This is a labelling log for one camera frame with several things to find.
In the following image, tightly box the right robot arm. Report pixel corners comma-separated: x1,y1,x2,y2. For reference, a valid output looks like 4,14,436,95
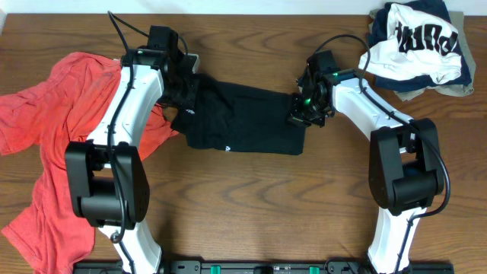
288,67,445,273

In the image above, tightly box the white printed t-shirt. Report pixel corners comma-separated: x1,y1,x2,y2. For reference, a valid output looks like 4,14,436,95
358,3,463,86

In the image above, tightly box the red t-shirt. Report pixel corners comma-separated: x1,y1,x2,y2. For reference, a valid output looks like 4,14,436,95
0,52,180,274

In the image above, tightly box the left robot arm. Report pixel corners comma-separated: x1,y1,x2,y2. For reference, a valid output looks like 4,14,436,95
65,49,200,273

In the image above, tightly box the navy blue garment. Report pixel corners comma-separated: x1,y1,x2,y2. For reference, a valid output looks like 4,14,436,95
366,0,473,94

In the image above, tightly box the black t-shirt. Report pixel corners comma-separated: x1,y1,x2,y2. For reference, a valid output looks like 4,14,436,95
170,74,305,155

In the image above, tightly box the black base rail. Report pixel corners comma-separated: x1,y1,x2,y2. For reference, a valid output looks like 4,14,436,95
73,260,455,274

